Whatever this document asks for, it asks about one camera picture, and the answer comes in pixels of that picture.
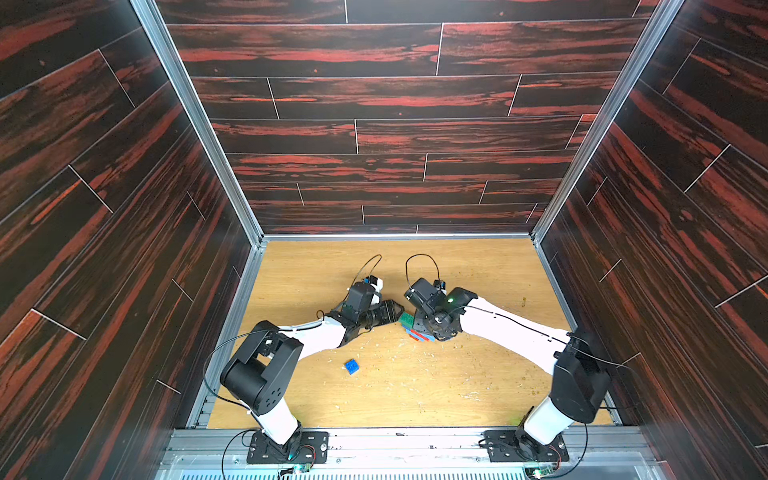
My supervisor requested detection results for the small blue lego left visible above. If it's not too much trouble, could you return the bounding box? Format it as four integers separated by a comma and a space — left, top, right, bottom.
344, 359, 360, 375

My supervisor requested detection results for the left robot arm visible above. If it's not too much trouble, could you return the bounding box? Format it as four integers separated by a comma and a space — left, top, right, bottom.
219, 276, 405, 457

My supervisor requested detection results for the right camera cable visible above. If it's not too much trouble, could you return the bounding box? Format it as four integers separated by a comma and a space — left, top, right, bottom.
404, 253, 442, 283

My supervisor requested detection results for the green long lego brick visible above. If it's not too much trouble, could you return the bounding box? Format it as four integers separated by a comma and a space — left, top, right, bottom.
399, 312, 414, 329

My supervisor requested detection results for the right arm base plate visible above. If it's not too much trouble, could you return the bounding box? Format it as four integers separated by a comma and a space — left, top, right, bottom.
478, 427, 570, 463

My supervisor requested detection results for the aluminium front rail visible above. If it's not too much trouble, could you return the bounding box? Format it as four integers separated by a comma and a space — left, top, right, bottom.
156, 425, 670, 479

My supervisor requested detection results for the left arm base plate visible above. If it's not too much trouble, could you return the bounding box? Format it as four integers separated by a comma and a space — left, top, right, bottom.
246, 430, 329, 465

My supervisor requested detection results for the red long lego brick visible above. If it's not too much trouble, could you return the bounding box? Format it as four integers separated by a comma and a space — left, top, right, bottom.
408, 332, 435, 342

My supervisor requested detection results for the camera cable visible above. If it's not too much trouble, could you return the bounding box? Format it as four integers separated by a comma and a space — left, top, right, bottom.
347, 253, 384, 295
404, 253, 442, 283

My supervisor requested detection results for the left camera cable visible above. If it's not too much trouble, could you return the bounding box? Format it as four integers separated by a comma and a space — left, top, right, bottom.
347, 253, 384, 295

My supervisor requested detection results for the light blue lego front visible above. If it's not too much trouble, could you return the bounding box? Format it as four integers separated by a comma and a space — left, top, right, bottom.
405, 328, 435, 339

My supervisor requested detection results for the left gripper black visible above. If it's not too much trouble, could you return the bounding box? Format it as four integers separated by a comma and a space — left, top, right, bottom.
355, 299, 405, 330

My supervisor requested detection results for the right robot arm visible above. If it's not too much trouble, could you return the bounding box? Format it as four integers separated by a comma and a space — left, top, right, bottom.
405, 278, 611, 456

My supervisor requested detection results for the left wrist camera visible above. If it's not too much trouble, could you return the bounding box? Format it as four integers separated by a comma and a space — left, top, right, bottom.
364, 275, 384, 306

